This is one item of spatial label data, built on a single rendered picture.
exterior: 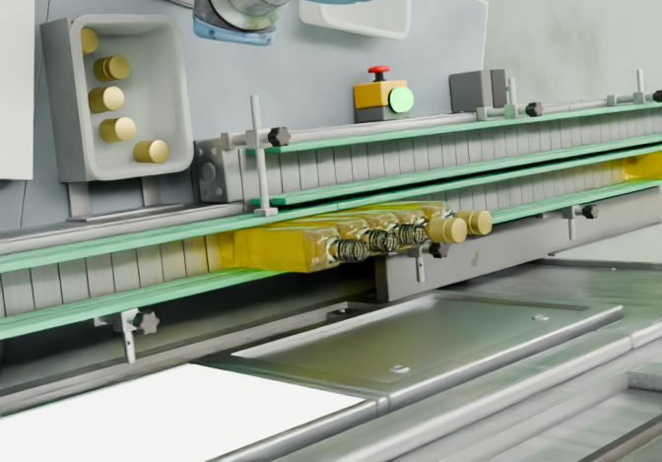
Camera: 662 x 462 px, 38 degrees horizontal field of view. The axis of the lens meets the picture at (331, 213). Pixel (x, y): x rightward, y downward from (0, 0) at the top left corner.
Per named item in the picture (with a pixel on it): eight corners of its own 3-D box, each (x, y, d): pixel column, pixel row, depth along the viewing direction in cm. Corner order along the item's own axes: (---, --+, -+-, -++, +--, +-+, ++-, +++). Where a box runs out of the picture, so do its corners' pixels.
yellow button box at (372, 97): (355, 123, 176) (384, 120, 170) (351, 82, 175) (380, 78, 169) (380, 120, 180) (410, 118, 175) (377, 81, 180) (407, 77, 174)
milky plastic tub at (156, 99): (59, 183, 135) (91, 182, 129) (39, 23, 133) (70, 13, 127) (164, 170, 147) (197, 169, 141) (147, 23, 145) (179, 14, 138)
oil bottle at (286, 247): (220, 267, 139) (320, 274, 123) (216, 228, 138) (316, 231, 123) (250, 260, 143) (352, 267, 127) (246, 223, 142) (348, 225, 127)
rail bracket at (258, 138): (227, 216, 139) (284, 217, 130) (215, 99, 137) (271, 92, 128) (243, 214, 141) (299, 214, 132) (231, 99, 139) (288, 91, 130)
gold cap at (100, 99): (85, 88, 136) (101, 85, 133) (107, 88, 139) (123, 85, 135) (88, 113, 136) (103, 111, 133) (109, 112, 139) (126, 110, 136)
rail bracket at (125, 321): (85, 359, 125) (141, 371, 115) (78, 306, 124) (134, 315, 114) (111, 352, 127) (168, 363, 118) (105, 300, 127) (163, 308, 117)
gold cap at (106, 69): (91, 57, 137) (106, 54, 134) (112, 57, 139) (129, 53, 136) (94, 83, 137) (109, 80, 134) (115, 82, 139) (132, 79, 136)
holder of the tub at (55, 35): (63, 221, 136) (92, 222, 130) (39, 25, 133) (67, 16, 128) (165, 205, 148) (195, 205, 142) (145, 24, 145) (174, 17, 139)
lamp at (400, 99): (388, 113, 171) (401, 112, 169) (386, 88, 171) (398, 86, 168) (405, 111, 174) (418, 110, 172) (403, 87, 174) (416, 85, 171)
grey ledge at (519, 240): (350, 298, 170) (397, 302, 162) (345, 249, 169) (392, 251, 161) (626, 222, 235) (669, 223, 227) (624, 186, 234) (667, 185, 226)
